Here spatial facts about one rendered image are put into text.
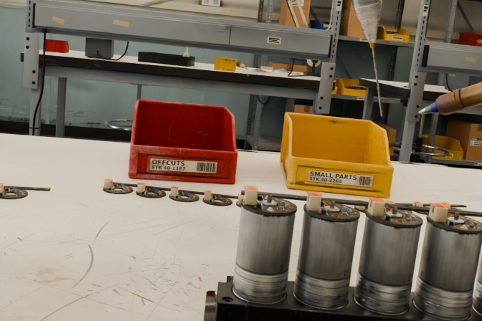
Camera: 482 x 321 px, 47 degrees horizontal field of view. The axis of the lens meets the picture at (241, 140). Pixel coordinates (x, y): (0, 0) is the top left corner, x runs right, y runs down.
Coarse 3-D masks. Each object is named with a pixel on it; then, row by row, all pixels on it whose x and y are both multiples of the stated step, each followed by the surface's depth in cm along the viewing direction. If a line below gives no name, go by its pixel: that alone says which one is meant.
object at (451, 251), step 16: (432, 224) 25; (432, 240) 25; (448, 240) 24; (464, 240) 24; (480, 240) 24; (432, 256) 25; (448, 256) 24; (464, 256) 24; (432, 272) 25; (448, 272) 24; (464, 272) 24; (416, 288) 26; (432, 288) 25; (448, 288) 24; (464, 288) 24; (416, 304) 26; (432, 304) 25; (448, 304) 24; (464, 304) 25
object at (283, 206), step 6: (258, 198) 25; (264, 198) 26; (276, 198) 26; (246, 204) 24; (258, 204) 24; (282, 204) 25; (288, 204) 25; (294, 204) 25; (252, 210) 24; (258, 210) 24; (264, 210) 24; (276, 210) 24; (282, 210) 24; (288, 210) 24; (294, 210) 24
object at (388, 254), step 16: (368, 224) 25; (384, 224) 24; (368, 240) 25; (384, 240) 24; (400, 240) 24; (416, 240) 24; (368, 256) 25; (384, 256) 24; (400, 256) 24; (416, 256) 25; (368, 272) 25; (384, 272) 24; (400, 272) 24; (368, 288) 25; (384, 288) 24; (400, 288) 24; (368, 304) 25; (384, 304) 24; (400, 304) 24
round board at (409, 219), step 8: (384, 208) 25; (368, 216) 25; (376, 216) 24; (384, 216) 24; (408, 216) 25; (416, 216) 25; (392, 224) 24; (400, 224) 24; (408, 224) 24; (416, 224) 24
